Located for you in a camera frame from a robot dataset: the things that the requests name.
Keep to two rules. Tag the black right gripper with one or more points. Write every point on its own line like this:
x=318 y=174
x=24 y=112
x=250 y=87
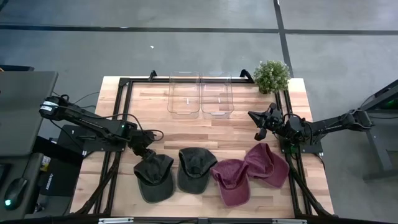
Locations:
x=274 y=119

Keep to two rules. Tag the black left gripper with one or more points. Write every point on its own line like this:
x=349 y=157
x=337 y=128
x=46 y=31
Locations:
x=146 y=153

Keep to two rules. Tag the dark green baseball cap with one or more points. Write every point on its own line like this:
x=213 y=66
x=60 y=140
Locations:
x=155 y=186
x=194 y=174

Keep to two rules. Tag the maroon baseball cap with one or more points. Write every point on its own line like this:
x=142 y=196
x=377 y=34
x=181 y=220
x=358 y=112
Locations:
x=231 y=183
x=267 y=168

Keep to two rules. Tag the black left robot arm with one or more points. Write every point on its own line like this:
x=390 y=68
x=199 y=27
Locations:
x=93 y=123

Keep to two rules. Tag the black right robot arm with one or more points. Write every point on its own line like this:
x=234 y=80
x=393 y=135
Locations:
x=326 y=124

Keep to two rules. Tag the clear plastic bin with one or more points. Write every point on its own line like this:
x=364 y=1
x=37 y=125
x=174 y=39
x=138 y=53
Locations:
x=183 y=105
x=217 y=107

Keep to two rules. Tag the small green potted plant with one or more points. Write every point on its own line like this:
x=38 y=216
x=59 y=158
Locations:
x=272 y=76

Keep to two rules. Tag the black box with white logo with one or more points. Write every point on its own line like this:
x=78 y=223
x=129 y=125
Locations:
x=59 y=180

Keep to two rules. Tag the black metal stand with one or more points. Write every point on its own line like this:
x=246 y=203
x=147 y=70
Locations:
x=377 y=149

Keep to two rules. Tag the dark grey low desk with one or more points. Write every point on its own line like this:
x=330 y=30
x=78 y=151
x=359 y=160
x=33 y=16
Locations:
x=31 y=199

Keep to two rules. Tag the grey desk top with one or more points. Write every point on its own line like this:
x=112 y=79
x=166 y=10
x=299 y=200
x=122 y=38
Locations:
x=21 y=118

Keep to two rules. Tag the black computer mouse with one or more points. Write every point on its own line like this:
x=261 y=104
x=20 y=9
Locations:
x=15 y=193

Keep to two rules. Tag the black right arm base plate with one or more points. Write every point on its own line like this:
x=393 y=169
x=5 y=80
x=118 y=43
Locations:
x=311 y=148

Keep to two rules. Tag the black aluminium rail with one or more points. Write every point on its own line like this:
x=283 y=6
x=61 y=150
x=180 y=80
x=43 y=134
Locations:
x=168 y=221

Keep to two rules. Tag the black metal table frame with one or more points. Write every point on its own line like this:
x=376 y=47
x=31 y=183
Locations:
x=146 y=80

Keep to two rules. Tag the silver metal bracket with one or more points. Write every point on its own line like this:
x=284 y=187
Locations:
x=115 y=221
x=289 y=221

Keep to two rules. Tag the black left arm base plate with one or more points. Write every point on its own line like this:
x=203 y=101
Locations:
x=70 y=140

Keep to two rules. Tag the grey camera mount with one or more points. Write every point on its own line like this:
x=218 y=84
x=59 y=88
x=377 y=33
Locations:
x=202 y=221

